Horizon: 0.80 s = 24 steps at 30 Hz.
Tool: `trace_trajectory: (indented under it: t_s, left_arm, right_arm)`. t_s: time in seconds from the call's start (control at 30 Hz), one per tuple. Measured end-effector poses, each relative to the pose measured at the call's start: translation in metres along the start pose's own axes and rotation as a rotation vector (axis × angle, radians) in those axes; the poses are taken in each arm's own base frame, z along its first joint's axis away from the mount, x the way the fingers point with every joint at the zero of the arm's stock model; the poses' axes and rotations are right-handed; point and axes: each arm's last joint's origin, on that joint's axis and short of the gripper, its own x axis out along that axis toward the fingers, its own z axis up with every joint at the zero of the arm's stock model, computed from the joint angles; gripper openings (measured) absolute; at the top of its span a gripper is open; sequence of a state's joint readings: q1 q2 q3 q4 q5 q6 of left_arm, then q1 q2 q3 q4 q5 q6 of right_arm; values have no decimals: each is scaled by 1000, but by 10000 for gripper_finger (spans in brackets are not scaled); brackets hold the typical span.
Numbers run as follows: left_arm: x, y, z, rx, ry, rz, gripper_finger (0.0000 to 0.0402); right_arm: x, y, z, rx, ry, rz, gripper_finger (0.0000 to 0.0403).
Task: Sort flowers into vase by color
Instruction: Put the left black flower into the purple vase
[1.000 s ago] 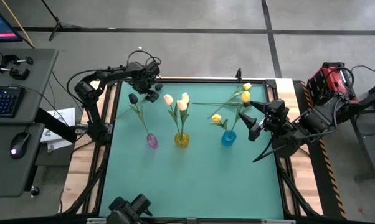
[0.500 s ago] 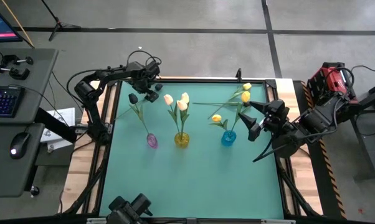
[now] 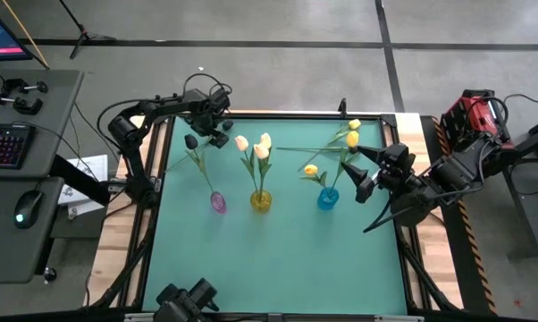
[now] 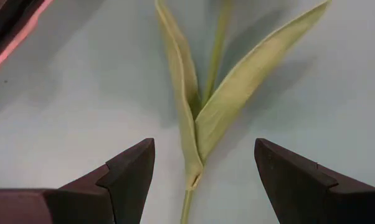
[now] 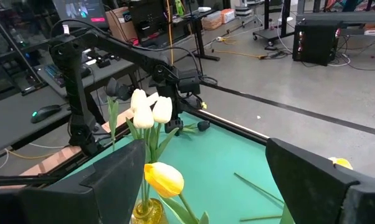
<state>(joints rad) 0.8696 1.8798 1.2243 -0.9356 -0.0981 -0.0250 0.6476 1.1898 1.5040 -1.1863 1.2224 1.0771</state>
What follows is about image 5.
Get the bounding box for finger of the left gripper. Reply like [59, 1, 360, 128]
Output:
[164, 118, 175, 136]
[174, 118, 184, 135]

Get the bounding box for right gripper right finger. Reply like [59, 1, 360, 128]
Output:
[265, 138, 375, 224]

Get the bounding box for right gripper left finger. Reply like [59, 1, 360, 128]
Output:
[0, 139, 146, 224]

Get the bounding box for white artificial tulip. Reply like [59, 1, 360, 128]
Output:
[133, 105, 157, 212]
[145, 95, 179, 212]
[125, 88, 154, 206]

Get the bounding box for dark purple artificial tulip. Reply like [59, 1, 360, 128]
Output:
[178, 120, 211, 136]

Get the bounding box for yellow artificial tulip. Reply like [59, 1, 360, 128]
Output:
[143, 161, 211, 224]
[328, 156, 354, 170]

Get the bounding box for green stems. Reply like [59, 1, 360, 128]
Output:
[105, 77, 133, 152]

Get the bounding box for yellow glass vase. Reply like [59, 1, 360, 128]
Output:
[131, 198, 169, 224]

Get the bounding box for brown wooden board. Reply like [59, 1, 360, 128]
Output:
[0, 108, 135, 190]

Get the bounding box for black standing desk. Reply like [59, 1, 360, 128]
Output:
[128, 8, 221, 62]

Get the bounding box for white storage box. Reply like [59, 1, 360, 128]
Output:
[201, 11, 223, 31]

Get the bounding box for black computer mouse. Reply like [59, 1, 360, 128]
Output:
[30, 105, 63, 124]

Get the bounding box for brown cardboard box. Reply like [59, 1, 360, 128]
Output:
[105, 6, 139, 44]

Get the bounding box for green bottle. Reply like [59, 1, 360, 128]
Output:
[174, 0, 186, 17]

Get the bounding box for orange storage box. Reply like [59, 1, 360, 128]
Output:
[221, 8, 236, 24]

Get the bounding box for black office desk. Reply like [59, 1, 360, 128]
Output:
[0, 58, 139, 155]

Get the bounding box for black keyboard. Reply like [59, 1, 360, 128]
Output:
[44, 63, 92, 88]

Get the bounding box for black wheeled cart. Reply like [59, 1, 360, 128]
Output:
[252, 0, 297, 44]

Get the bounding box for dark display screen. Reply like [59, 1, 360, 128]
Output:
[52, 0, 109, 29]

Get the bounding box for black computer case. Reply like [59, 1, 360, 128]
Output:
[292, 21, 341, 67]

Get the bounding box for clear water bottle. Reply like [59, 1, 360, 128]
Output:
[9, 27, 27, 48]

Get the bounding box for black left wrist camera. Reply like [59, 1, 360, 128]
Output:
[178, 70, 202, 95]

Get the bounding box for yellow hanging cable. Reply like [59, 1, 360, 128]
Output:
[165, 0, 175, 65]

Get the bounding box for yellow floor cable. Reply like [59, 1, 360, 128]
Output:
[212, 36, 268, 60]

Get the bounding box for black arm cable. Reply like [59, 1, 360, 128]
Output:
[49, 18, 111, 42]

